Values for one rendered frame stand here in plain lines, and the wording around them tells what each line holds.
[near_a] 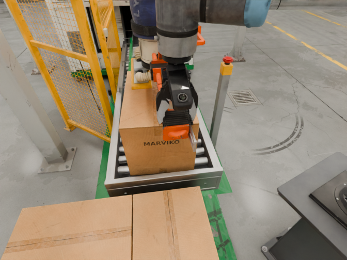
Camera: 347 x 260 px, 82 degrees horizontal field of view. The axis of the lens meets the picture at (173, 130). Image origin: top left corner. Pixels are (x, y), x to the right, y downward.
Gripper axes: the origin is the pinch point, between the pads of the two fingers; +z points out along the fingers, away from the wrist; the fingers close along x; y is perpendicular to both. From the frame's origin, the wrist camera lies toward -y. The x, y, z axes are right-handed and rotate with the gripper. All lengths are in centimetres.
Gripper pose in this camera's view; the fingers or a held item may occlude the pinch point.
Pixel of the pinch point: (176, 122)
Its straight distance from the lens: 59.6
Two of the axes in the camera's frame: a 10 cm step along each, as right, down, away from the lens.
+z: 0.0, 7.3, 6.8
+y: -1.4, -6.8, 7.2
